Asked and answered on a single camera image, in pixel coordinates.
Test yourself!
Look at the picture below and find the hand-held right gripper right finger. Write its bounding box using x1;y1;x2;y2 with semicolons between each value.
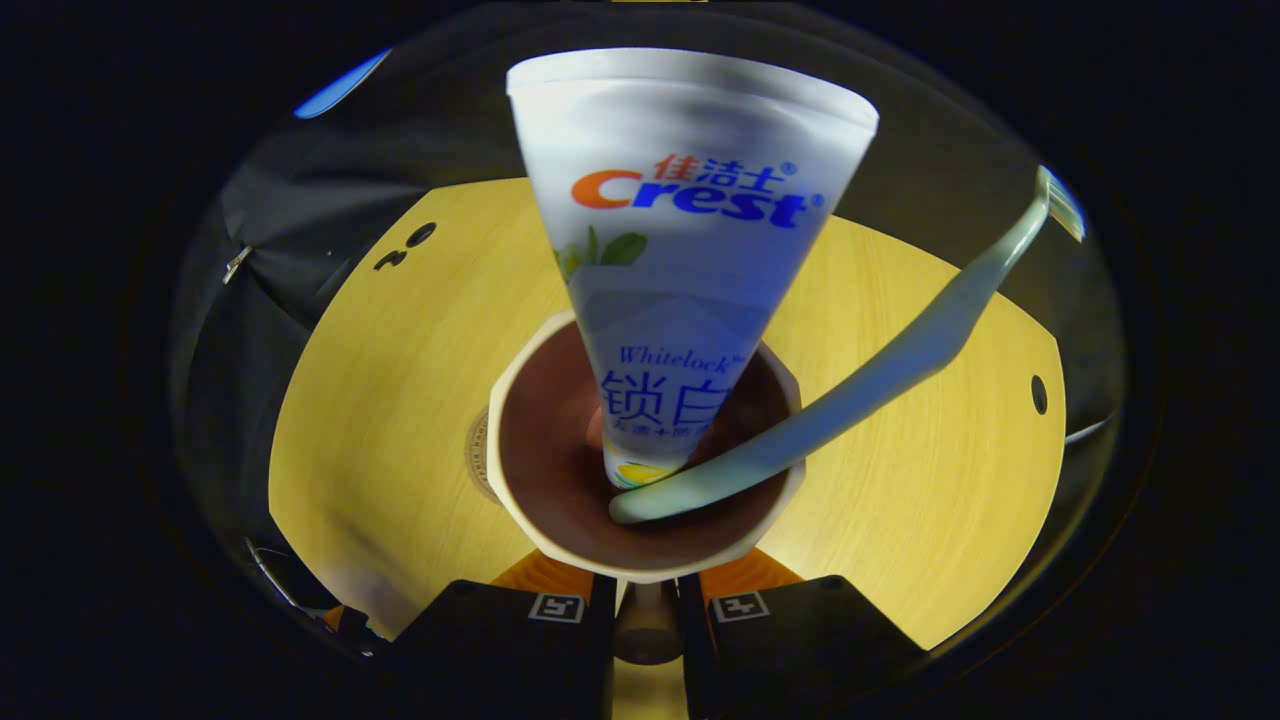
678;546;931;720

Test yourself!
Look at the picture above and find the light green toothbrush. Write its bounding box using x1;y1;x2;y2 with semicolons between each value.
608;165;1087;526

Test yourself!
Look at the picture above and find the black backdrop cloth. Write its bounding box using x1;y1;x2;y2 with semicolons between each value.
170;0;1131;601

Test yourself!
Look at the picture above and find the round brown coaster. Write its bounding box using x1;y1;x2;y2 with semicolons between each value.
464;408;501;503

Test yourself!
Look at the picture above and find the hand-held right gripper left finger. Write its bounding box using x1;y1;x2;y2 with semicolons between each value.
385;548;618;720

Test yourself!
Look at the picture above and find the beige cup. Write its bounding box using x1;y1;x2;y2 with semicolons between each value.
487;308;808;666

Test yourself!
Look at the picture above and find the white toothpaste tube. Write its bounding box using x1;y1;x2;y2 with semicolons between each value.
506;47;881;491

